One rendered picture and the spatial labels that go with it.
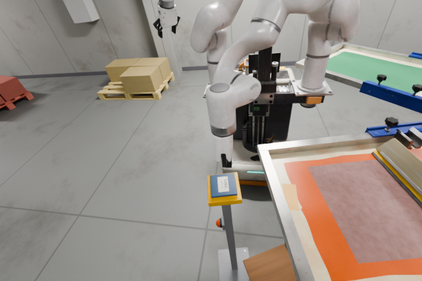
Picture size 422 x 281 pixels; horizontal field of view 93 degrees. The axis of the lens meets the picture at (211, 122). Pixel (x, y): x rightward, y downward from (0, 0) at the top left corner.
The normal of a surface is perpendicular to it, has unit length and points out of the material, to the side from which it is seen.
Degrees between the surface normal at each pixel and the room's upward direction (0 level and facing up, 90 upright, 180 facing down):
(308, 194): 0
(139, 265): 0
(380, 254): 0
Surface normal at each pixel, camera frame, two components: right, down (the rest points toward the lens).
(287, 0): -0.70, 0.60
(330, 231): -0.12, -0.78
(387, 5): -0.15, 0.63
